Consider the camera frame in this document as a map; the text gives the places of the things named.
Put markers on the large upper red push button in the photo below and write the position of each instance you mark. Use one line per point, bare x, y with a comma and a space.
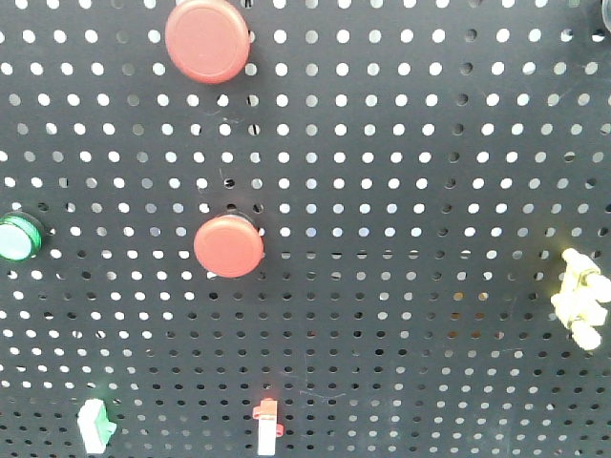
208, 41

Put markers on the green round push button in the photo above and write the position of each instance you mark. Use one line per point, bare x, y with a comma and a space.
21, 236

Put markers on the black knob at top edge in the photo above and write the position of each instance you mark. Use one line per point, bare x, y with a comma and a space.
605, 11

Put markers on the white and red rocker switch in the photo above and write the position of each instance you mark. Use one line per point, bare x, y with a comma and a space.
268, 427

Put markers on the white and green rocker switch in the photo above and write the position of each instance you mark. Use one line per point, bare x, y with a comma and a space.
95, 427

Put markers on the red mushroom push button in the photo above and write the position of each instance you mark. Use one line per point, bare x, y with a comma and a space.
229, 246

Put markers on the black perforated pegboard panel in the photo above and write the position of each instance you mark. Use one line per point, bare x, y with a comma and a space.
415, 170

